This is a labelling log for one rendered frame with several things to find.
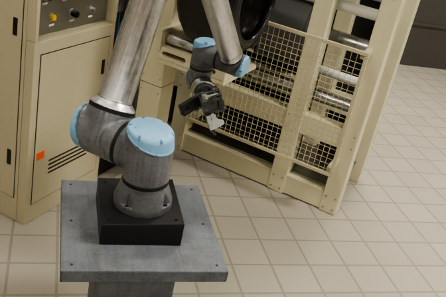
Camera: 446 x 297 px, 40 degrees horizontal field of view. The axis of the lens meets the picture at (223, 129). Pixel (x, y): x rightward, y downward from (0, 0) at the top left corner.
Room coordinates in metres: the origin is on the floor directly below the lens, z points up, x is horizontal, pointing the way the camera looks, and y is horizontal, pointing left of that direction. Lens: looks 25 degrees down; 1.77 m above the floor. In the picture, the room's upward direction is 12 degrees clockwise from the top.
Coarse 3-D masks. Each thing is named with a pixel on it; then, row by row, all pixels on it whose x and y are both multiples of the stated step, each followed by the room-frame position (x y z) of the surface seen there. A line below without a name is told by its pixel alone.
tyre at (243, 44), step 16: (192, 0) 2.58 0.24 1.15; (240, 0) 2.57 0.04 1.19; (256, 0) 3.04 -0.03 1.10; (272, 0) 2.94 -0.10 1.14; (192, 16) 2.59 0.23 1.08; (240, 16) 3.02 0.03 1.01; (256, 16) 3.00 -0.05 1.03; (192, 32) 2.64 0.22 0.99; (208, 32) 2.59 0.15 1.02; (240, 32) 2.63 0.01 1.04; (256, 32) 2.84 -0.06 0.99
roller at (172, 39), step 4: (168, 36) 2.75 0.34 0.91; (172, 36) 2.75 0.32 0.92; (176, 36) 2.75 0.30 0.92; (168, 40) 2.74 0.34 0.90; (172, 40) 2.74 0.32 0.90; (176, 40) 2.73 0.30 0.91; (180, 40) 2.72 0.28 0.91; (184, 40) 2.72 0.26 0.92; (188, 40) 2.72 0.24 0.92; (176, 44) 2.73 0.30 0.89; (180, 44) 2.72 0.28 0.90; (184, 44) 2.71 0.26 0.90; (188, 44) 2.70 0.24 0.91; (192, 44) 2.70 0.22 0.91; (184, 48) 2.72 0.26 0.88; (188, 48) 2.70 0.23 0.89
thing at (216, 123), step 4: (208, 116) 2.05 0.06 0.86; (212, 116) 2.07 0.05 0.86; (208, 120) 2.04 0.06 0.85; (212, 120) 2.05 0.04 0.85; (216, 120) 2.06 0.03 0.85; (220, 120) 2.06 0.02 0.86; (208, 124) 2.03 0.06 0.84; (212, 124) 2.03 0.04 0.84; (216, 124) 2.04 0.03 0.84; (220, 124) 2.04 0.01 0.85; (212, 128) 2.02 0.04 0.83; (216, 128) 2.03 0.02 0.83; (212, 132) 2.00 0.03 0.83
